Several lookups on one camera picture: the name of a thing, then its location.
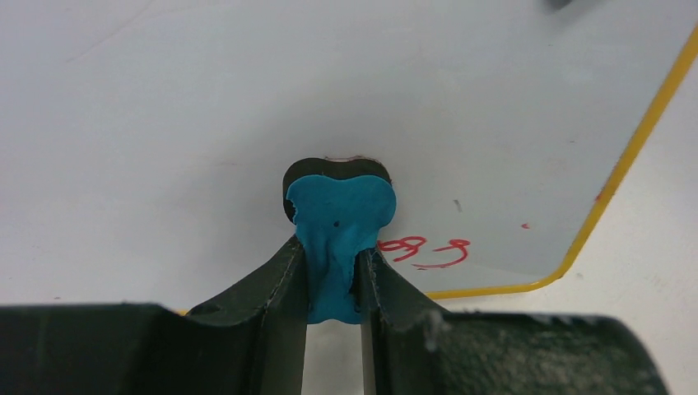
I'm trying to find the blue whiteboard eraser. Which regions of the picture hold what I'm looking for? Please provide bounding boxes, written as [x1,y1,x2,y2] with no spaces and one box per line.
[282,156,397,324]

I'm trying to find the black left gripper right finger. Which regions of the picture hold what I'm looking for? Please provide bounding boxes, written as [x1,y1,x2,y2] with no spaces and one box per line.
[356,249,667,394]

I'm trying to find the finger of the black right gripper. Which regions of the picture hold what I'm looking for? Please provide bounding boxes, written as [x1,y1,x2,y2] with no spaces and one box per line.
[545,0,572,10]

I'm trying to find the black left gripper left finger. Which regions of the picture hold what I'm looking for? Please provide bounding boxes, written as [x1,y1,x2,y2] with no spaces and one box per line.
[1,238,308,394]

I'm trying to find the yellow framed whiteboard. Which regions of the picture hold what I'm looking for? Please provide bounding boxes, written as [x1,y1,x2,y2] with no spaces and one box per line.
[1,1,697,309]

